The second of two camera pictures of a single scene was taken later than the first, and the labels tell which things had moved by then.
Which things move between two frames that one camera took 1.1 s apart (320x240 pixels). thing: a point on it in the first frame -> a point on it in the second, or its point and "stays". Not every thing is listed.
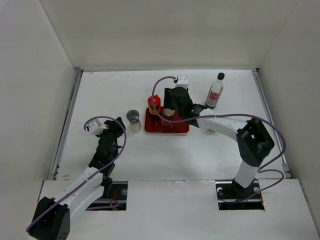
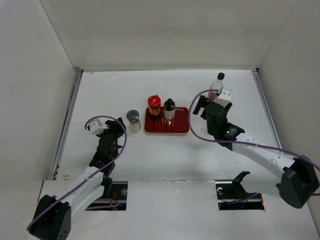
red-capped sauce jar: (157, 103) stays
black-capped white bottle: (168, 112) stays
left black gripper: (113, 127) stays
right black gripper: (168, 96) -> (203, 101)
